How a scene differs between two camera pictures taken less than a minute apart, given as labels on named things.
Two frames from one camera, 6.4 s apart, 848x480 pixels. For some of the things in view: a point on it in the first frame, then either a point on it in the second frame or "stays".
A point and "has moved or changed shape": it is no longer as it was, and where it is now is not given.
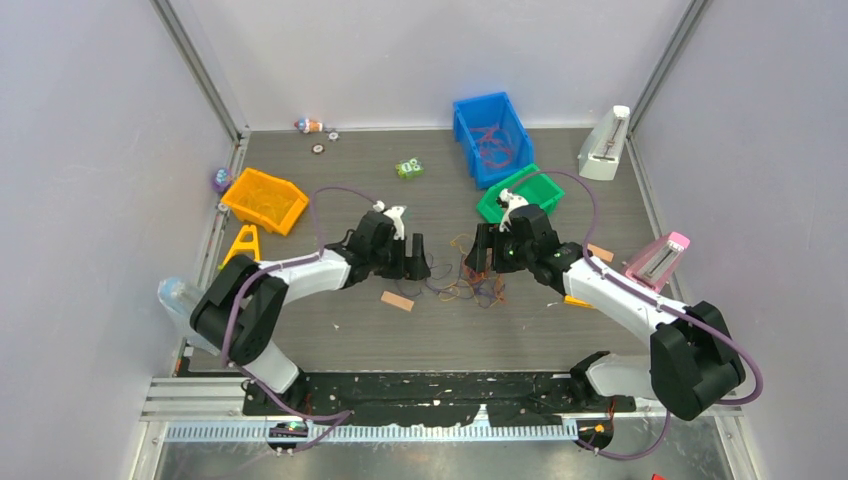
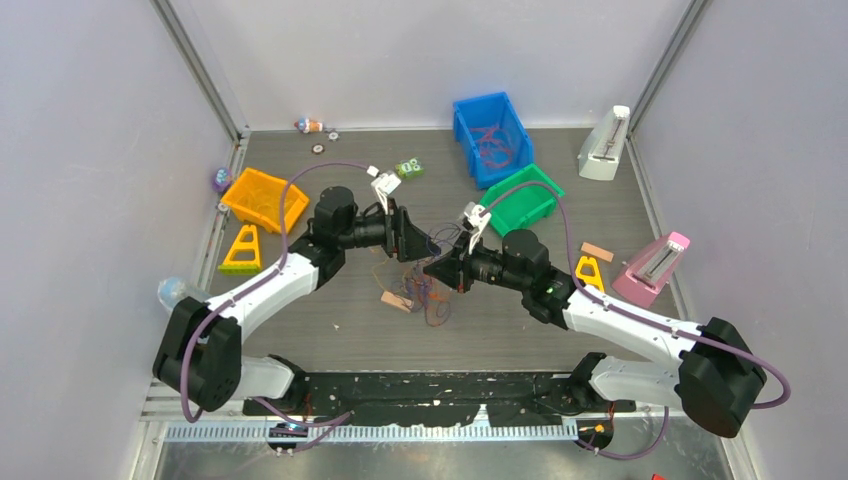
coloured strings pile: (475, 276) has moved or changed shape
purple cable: (478, 304) to (437, 236)
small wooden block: (397, 300) stays
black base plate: (409, 398) stays
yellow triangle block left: (239, 245) stays
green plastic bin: (530, 183) stays
